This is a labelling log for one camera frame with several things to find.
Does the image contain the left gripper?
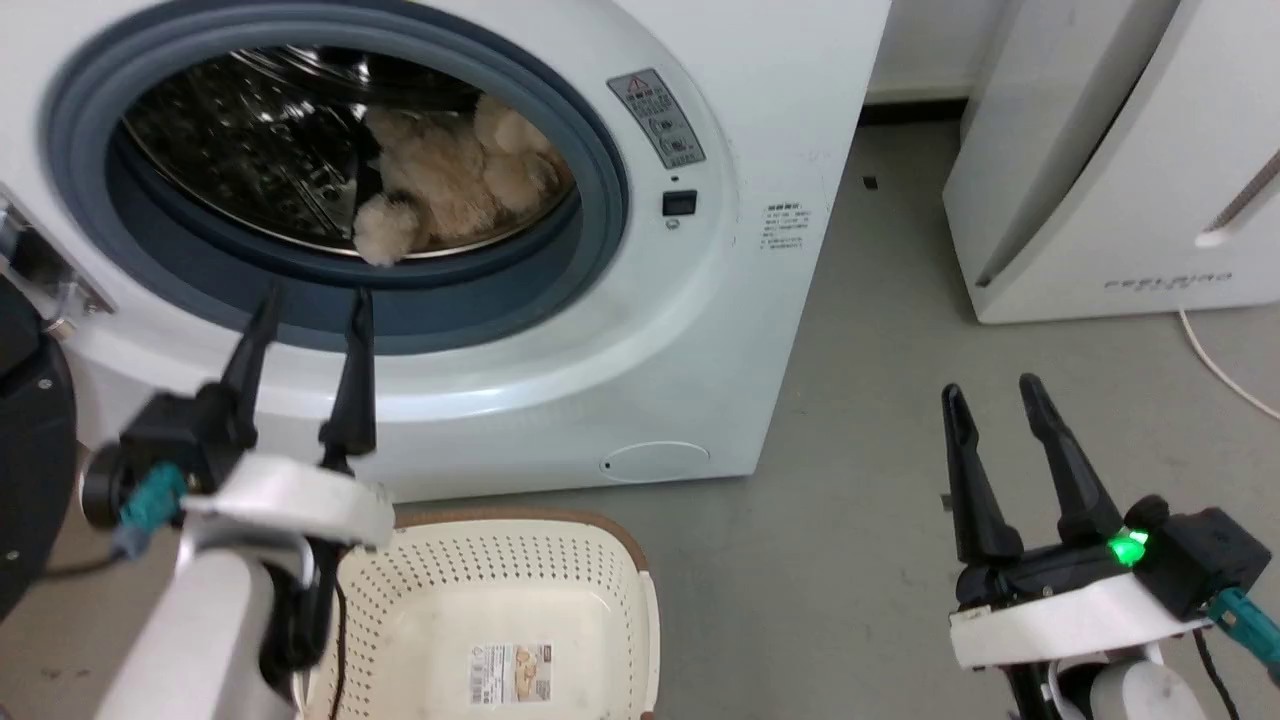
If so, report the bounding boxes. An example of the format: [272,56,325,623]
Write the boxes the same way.
[80,285,395,553]

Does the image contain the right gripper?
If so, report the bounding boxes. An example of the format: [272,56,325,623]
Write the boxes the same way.
[941,373,1280,691]

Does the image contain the beige plush toy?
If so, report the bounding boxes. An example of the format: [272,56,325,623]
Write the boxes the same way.
[352,93,563,268]

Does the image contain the white front-load washing machine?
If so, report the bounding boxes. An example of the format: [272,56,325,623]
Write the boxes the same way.
[0,0,893,504]

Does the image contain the dark round washing machine door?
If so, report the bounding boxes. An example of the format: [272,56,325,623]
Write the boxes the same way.
[0,273,79,623]

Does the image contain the cream perforated laundry basket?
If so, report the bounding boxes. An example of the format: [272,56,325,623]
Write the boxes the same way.
[300,507,661,720]

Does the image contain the white appliance with grey lettering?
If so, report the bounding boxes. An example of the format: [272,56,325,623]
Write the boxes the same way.
[942,0,1280,325]

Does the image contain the white power cable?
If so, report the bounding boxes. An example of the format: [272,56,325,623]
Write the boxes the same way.
[1177,308,1280,421]

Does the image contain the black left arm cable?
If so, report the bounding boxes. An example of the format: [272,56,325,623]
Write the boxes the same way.
[328,575,348,720]

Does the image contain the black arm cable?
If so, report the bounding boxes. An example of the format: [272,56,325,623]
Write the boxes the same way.
[1192,628,1241,720]
[328,575,348,720]

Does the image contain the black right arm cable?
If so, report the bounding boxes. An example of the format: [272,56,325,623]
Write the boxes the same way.
[1192,628,1241,720]

